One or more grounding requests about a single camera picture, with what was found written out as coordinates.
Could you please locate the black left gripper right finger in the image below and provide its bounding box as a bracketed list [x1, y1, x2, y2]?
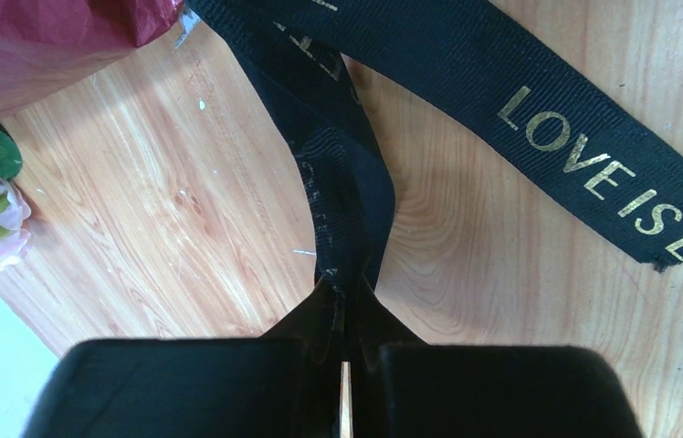
[344, 283, 642, 437]

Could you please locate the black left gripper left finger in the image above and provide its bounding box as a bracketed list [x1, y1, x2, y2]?
[25, 282, 344, 437]

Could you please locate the black strap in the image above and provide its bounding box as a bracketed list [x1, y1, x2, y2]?
[184, 0, 683, 297]

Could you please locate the dark red wrapping paper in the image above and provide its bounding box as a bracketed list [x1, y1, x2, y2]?
[0, 0, 184, 120]

